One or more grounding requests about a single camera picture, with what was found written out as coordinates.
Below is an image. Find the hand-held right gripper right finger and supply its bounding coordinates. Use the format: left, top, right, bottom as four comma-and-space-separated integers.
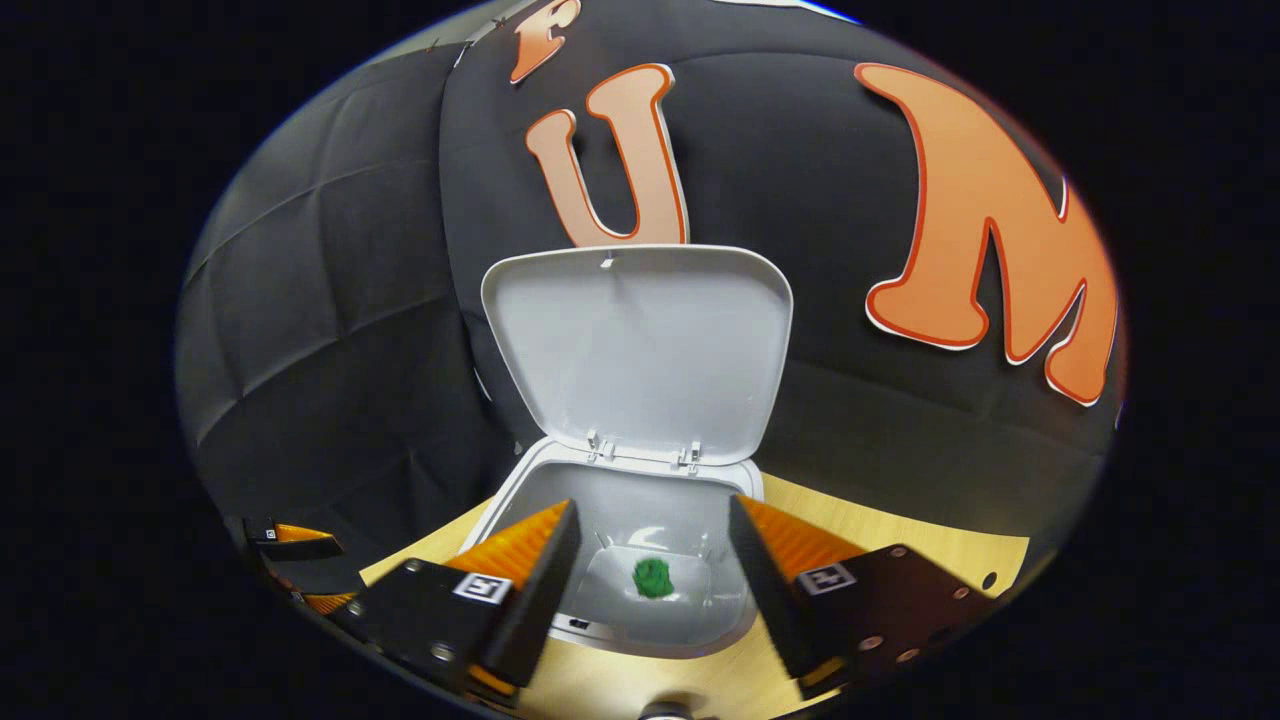
728, 493, 1001, 701

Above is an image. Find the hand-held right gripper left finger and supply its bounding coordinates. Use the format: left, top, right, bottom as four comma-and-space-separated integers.
335, 498, 583, 706

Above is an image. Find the white desktop garbage bin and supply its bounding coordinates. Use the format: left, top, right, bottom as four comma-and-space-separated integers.
470, 243, 796, 661

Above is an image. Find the wooden desktop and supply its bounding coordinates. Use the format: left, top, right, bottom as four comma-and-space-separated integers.
358, 472, 1031, 720

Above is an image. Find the black backdrop cloth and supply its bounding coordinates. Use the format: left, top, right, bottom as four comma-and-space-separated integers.
175, 0, 1126, 591

